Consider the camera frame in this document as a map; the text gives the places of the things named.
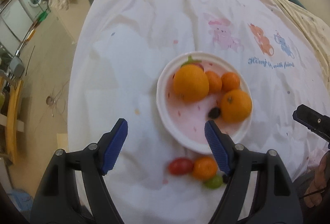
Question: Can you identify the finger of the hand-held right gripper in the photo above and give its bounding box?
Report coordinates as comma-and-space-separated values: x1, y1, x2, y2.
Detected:
292, 104, 330, 142

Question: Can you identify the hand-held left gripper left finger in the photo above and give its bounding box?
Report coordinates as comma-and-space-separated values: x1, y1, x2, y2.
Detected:
30, 118, 128, 224

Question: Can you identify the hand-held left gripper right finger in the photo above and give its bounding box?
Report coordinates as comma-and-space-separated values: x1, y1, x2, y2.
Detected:
204, 120, 303, 224

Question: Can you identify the small tangerine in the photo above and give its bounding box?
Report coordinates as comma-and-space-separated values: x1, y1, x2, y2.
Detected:
221, 72, 241, 93
205, 71, 223, 93
192, 156, 218, 180

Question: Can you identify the green cherry tomato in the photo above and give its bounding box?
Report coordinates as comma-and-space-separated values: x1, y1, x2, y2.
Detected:
204, 175, 224, 190

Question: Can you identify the pink strawberry print plate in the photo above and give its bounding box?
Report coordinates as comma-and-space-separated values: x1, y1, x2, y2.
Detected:
156, 51, 252, 155

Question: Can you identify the medium orange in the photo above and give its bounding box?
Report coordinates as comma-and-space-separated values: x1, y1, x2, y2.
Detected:
220, 89, 252, 123

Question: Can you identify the large orange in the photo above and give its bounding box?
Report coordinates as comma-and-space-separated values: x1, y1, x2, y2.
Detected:
173, 64, 210, 103

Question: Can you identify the person's right hand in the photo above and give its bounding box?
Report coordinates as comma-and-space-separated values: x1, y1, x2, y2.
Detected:
305, 150, 330, 209

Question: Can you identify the cream patterned quilt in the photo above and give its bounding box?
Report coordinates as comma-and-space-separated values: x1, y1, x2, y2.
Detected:
144, 0, 330, 80

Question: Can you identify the yellow wooden chair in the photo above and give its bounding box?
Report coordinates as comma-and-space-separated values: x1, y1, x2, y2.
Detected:
0, 77, 25, 164

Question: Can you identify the white printed blanket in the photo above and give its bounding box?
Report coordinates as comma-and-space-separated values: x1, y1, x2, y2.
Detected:
67, 0, 330, 204

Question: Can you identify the white bedside cabinet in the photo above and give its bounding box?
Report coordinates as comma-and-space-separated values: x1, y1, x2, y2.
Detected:
56, 9, 87, 45

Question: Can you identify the white kitchen cabinet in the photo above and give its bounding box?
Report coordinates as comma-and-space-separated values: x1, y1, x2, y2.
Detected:
0, 0, 34, 42

